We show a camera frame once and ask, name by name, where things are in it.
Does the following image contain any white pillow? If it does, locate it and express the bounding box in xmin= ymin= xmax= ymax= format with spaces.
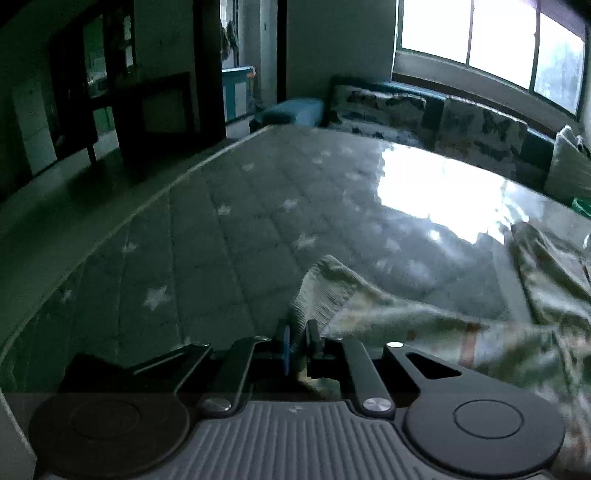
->
xmin=544 ymin=124 xmax=591 ymax=207

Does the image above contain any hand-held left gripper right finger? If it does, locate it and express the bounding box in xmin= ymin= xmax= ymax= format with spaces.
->
xmin=305 ymin=319 xmax=468 ymax=416

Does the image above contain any dotted green white garment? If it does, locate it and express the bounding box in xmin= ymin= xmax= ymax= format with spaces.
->
xmin=286 ymin=222 xmax=591 ymax=480

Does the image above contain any butterfly print cushion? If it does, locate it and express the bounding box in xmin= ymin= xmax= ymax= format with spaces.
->
xmin=435 ymin=96 xmax=528 ymax=158
xmin=329 ymin=84 xmax=428 ymax=140

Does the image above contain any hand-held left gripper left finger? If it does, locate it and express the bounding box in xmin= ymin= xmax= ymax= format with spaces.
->
xmin=60 ymin=320 xmax=294 ymax=415

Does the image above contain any dark wooden shelf cabinet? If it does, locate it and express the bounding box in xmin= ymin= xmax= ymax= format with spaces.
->
xmin=48 ymin=0 xmax=139 ymax=162

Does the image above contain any window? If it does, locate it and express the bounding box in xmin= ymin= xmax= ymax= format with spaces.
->
xmin=394 ymin=0 xmax=588 ymax=117

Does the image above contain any blue sofa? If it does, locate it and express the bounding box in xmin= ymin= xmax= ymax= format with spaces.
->
xmin=249 ymin=76 xmax=561 ymax=195

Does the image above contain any blue white cabinet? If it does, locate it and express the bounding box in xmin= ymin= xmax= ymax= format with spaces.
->
xmin=222 ymin=66 xmax=257 ymax=123

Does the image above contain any dark wooden chair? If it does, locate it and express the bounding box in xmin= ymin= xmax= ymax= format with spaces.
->
xmin=112 ymin=71 xmax=195 ymax=163

